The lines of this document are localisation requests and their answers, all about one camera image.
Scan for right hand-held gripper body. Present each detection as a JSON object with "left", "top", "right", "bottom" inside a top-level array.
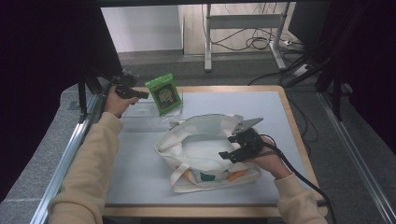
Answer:
[{"left": 232, "top": 117, "right": 264, "bottom": 160}]

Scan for black curtain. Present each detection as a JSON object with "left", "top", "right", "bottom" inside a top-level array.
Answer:
[
  {"left": 0, "top": 0, "right": 125, "bottom": 203},
  {"left": 288, "top": 0, "right": 396, "bottom": 147}
]

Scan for white table mat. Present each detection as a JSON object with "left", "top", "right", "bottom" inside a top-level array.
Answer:
[{"left": 106, "top": 91, "right": 316, "bottom": 206}]

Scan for person's left hand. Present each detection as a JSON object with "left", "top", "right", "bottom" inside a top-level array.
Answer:
[{"left": 104, "top": 87, "right": 139, "bottom": 119}]

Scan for tangle of floor cables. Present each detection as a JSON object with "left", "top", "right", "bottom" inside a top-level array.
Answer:
[{"left": 202, "top": 3, "right": 306, "bottom": 52}]

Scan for white board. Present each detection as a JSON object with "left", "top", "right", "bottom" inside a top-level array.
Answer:
[{"left": 101, "top": 6, "right": 184, "bottom": 53}]

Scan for clear plastic container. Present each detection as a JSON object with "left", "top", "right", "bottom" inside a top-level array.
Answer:
[{"left": 120, "top": 90, "right": 185, "bottom": 132}]

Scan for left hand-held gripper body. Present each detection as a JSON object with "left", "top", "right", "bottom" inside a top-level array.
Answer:
[{"left": 111, "top": 72, "right": 138, "bottom": 88}]

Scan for black tripod legs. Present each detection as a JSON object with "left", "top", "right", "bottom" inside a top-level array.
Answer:
[
  {"left": 78, "top": 64, "right": 113, "bottom": 116},
  {"left": 314, "top": 62, "right": 345, "bottom": 122}
]

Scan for white tote bag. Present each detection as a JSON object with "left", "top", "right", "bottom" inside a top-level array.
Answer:
[{"left": 154, "top": 113, "right": 262, "bottom": 194}]

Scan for person's right hand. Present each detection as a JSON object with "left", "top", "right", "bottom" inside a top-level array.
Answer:
[{"left": 246, "top": 136, "right": 292, "bottom": 180}]

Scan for green snack packet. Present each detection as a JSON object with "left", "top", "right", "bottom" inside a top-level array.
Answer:
[{"left": 144, "top": 73, "right": 182, "bottom": 117}]

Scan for wooden table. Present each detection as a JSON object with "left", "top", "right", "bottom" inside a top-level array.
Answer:
[{"left": 102, "top": 85, "right": 329, "bottom": 218}]

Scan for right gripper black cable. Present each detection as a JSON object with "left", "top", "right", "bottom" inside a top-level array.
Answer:
[{"left": 260, "top": 133, "right": 338, "bottom": 224}]

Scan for white power strip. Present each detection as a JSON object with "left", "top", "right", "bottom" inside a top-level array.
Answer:
[{"left": 292, "top": 63, "right": 312, "bottom": 77}]

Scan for white metal stand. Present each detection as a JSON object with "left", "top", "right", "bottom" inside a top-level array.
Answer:
[{"left": 204, "top": 3, "right": 288, "bottom": 73}]

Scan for aluminium rail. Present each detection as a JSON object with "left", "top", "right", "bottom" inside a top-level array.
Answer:
[
  {"left": 31, "top": 92, "right": 101, "bottom": 224},
  {"left": 317, "top": 91, "right": 396, "bottom": 224}
]

